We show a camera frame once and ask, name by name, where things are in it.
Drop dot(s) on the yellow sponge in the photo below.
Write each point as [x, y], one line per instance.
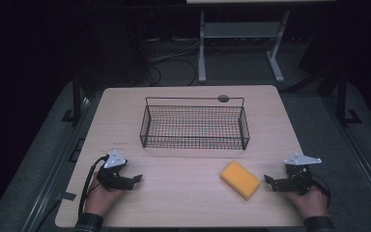
[240, 179]

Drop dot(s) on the grey tape strip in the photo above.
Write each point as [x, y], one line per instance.
[68, 196]

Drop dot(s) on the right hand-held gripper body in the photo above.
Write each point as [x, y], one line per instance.
[298, 179]

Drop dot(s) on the person's right hand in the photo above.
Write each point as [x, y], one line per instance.
[309, 203]

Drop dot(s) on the white metal stand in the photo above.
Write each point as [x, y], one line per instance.
[238, 30]

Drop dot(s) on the person's left hand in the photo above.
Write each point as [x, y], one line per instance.
[101, 197]

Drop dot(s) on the round dark table grommet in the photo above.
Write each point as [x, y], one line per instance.
[223, 98]

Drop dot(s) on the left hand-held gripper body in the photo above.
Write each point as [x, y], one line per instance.
[113, 175]

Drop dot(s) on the black metal post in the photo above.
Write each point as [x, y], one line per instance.
[76, 96]
[342, 96]

